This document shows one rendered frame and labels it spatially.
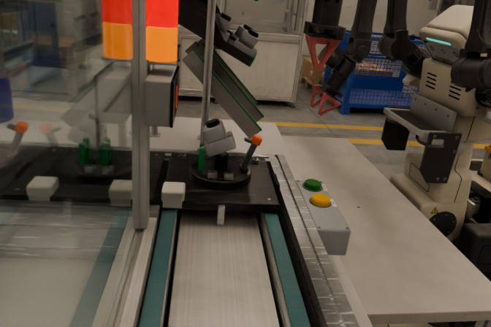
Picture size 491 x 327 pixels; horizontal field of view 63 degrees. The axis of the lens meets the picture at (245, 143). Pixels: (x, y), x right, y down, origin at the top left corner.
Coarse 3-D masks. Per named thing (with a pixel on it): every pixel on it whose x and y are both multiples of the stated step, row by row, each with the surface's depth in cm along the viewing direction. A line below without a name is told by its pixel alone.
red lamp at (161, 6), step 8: (152, 0) 56; (160, 0) 56; (168, 0) 57; (176, 0) 58; (152, 8) 57; (160, 8) 57; (168, 8) 57; (176, 8) 58; (152, 16) 57; (160, 16) 57; (168, 16) 58; (176, 16) 59; (152, 24) 58; (160, 24) 58; (168, 24) 58; (176, 24) 59
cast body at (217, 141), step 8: (208, 120) 88; (216, 120) 86; (208, 128) 85; (216, 128) 85; (224, 128) 88; (208, 136) 85; (216, 136) 85; (224, 136) 86; (232, 136) 87; (208, 144) 86; (216, 144) 86; (224, 144) 86; (232, 144) 86; (208, 152) 86; (216, 152) 87
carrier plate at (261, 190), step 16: (176, 160) 97; (192, 160) 98; (240, 160) 101; (176, 176) 89; (256, 176) 93; (192, 192) 83; (208, 192) 84; (224, 192) 84; (240, 192) 85; (256, 192) 86; (272, 192) 86; (176, 208) 80; (192, 208) 80; (208, 208) 80; (240, 208) 81; (256, 208) 81; (272, 208) 82
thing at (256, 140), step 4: (256, 136) 88; (260, 136) 89; (244, 140) 88; (248, 140) 88; (252, 140) 88; (256, 140) 88; (260, 140) 88; (252, 144) 88; (256, 144) 88; (260, 144) 88; (252, 148) 89; (248, 152) 89; (252, 152) 89; (248, 156) 89; (244, 160) 90; (248, 160) 90; (244, 164) 90
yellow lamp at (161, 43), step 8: (152, 32) 58; (160, 32) 58; (168, 32) 58; (176, 32) 60; (152, 40) 58; (160, 40) 58; (168, 40) 59; (176, 40) 60; (152, 48) 59; (160, 48) 59; (168, 48) 59; (176, 48) 61; (152, 56) 59; (160, 56) 59; (168, 56) 60; (176, 56) 61
